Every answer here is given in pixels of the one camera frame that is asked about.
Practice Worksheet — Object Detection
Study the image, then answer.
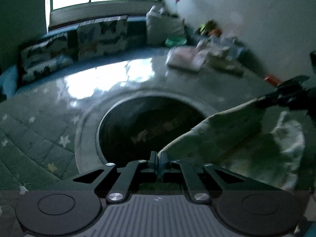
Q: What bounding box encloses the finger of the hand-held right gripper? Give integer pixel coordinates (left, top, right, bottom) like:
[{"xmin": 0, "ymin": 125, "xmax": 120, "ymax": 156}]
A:
[
  {"xmin": 275, "ymin": 75, "xmax": 310, "ymax": 89},
  {"xmin": 257, "ymin": 89, "xmax": 297, "ymax": 109}
]

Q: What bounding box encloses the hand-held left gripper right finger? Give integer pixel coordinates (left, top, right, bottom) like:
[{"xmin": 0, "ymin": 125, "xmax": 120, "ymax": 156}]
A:
[{"xmin": 159, "ymin": 152, "xmax": 247, "ymax": 204}]

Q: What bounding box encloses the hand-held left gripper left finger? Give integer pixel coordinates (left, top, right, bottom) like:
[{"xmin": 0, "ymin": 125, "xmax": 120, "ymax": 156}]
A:
[{"xmin": 73, "ymin": 150, "xmax": 158, "ymax": 204}]

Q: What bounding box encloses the pale printed baby garment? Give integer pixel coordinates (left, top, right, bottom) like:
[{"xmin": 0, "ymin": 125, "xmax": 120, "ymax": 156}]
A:
[{"xmin": 158, "ymin": 99, "xmax": 307, "ymax": 193}]

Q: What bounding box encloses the small red object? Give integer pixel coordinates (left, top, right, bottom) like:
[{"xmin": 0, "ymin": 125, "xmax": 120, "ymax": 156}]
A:
[{"xmin": 264, "ymin": 74, "xmax": 282, "ymax": 83}]

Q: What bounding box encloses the round table stove pit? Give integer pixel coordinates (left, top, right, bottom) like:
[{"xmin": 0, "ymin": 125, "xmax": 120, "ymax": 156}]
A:
[{"xmin": 96, "ymin": 95, "xmax": 210, "ymax": 171}]

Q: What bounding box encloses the clear storage box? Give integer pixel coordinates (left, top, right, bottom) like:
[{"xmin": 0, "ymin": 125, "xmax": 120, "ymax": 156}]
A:
[{"xmin": 210, "ymin": 33, "xmax": 245, "ymax": 58}]

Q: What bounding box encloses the brown stuffed toy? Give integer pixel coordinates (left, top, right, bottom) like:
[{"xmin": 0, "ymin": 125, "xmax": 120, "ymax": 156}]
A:
[{"xmin": 197, "ymin": 20, "xmax": 223, "ymax": 36}]

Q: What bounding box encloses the folded pink white garment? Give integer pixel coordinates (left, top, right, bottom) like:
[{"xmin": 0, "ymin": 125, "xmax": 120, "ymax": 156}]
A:
[{"xmin": 165, "ymin": 46, "xmax": 210, "ymax": 72}]

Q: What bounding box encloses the green bowl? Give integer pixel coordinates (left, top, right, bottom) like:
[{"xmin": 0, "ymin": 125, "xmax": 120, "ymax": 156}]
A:
[{"xmin": 165, "ymin": 37, "xmax": 187, "ymax": 48}]

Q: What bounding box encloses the plain white cushion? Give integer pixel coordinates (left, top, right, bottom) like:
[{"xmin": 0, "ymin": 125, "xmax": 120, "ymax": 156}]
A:
[{"xmin": 146, "ymin": 6, "xmax": 186, "ymax": 46}]

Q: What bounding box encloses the square butterfly-print cushion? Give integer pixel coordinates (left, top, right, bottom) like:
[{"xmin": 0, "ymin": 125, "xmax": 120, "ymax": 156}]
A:
[{"xmin": 78, "ymin": 16, "xmax": 128, "ymax": 61}]

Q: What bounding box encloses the long butterfly-print cushion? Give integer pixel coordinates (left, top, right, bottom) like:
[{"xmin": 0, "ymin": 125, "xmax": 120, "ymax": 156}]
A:
[{"xmin": 20, "ymin": 54, "xmax": 76, "ymax": 85}]

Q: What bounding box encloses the wooden window ledge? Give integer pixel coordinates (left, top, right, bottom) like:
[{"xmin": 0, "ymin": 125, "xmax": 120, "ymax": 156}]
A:
[{"xmin": 48, "ymin": 15, "xmax": 146, "ymax": 29}]

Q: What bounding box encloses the flat butterfly-print cushion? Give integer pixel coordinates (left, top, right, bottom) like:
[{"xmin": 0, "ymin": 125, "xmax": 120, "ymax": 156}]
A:
[{"xmin": 20, "ymin": 33, "xmax": 71, "ymax": 63}]

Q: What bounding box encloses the blue sofa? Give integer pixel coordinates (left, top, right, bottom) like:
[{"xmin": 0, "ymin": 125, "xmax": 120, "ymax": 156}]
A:
[{"xmin": 0, "ymin": 16, "xmax": 247, "ymax": 99}]

